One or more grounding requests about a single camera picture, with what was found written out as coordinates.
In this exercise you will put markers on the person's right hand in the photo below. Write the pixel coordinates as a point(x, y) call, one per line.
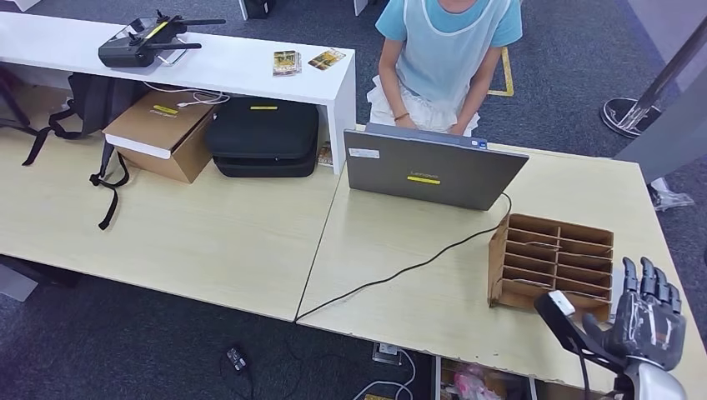
point(406, 122)

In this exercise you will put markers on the person's left hand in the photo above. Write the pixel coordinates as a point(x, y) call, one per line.
point(456, 130)

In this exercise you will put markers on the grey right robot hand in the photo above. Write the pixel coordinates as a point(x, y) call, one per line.
point(646, 326)

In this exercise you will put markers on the yellow patterned ID card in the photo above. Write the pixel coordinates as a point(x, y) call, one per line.
point(327, 59)

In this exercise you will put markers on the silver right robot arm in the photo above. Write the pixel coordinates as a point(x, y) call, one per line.
point(654, 384)

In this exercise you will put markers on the person's right forearm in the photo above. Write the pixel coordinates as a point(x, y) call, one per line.
point(395, 96)

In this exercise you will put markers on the person's left forearm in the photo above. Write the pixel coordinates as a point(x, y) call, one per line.
point(475, 105)

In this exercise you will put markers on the person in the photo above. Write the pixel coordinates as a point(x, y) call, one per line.
point(442, 60)

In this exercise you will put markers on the wooden card slot organizer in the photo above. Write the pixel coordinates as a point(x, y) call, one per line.
point(530, 262)

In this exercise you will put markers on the grey laptop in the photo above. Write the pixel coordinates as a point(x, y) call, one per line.
point(431, 174)

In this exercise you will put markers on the booklets under shelf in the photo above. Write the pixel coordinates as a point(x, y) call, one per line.
point(325, 156)

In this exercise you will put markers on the clear plastic bag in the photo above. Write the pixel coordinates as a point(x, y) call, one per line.
point(669, 196)

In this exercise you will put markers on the stack of patterned cards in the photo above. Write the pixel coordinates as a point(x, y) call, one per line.
point(285, 62)

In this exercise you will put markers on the black zip case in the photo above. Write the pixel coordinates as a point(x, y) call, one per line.
point(262, 135)

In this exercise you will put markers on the silver stanchion with round base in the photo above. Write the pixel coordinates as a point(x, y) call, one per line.
point(623, 115)

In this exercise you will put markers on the pink plastic bag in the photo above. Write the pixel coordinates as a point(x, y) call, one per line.
point(475, 385)

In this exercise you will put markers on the white desk shelf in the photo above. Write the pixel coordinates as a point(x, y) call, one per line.
point(232, 69)

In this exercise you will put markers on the grey partition panel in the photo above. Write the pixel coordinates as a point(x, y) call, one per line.
point(676, 141)

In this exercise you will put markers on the floor power strip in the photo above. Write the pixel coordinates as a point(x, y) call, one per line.
point(386, 354)

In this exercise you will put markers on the brown cardboard box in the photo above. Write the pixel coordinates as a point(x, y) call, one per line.
point(163, 141)

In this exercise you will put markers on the small black adapter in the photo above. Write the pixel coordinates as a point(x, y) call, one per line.
point(236, 359)

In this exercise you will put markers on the black remote controller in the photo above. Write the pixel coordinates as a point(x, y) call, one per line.
point(121, 53)

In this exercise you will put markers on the black backpack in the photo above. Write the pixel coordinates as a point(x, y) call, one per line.
point(95, 107)

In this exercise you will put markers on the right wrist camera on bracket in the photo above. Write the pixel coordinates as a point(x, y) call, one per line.
point(561, 303)

